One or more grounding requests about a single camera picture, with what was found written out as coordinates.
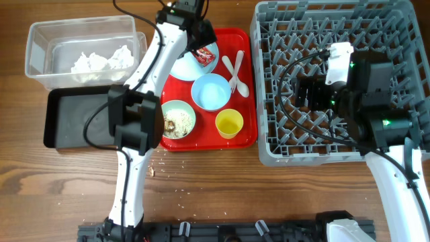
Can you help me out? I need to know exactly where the red snack wrapper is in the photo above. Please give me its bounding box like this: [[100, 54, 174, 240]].
[[193, 47, 216, 67]]

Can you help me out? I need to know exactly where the white napkin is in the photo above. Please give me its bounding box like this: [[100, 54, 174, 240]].
[[71, 45, 134, 83]]

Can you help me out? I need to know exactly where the yellow cup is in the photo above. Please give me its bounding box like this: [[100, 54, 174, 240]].
[[215, 109, 244, 139]]

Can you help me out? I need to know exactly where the green bowl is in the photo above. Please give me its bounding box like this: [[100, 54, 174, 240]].
[[161, 100, 196, 140]]

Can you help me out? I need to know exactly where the rice and food waste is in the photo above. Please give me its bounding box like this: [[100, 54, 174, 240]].
[[164, 109, 194, 139]]

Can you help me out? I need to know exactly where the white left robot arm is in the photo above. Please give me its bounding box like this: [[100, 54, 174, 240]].
[[83, 1, 216, 241]]

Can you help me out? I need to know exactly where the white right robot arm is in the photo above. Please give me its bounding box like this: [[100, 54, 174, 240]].
[[277, 49, 429, 241]]

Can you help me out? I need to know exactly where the grey dishwasher rack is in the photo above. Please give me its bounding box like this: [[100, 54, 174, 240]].
[[250, 1, 429, 166]]

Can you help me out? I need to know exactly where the black waste tray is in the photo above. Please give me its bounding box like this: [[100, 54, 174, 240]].
[[43, 85, 127, 150]]

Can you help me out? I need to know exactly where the light blue plate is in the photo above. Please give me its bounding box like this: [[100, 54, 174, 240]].
[[170, 43, 219, 81]]

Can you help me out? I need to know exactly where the light blue bowl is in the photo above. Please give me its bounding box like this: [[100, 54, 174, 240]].
[[191, 73, 232, 112]]

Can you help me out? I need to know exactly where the pink plastic fork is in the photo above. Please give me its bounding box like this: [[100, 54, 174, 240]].
[[229, 50, 244, 93]]

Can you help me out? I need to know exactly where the white plastic spoon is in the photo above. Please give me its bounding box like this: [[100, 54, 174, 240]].
[[222, 56, 250, 97]]

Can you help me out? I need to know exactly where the red serving tray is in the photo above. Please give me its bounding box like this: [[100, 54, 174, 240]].
[[161, 28, 257, 151]]

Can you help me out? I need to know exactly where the clear plastic bin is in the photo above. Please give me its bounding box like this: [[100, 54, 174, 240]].
[[25, 15, 147, 89]]

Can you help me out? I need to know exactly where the black mounting rail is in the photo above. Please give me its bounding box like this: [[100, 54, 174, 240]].
[[77, 220, 376, 242]]

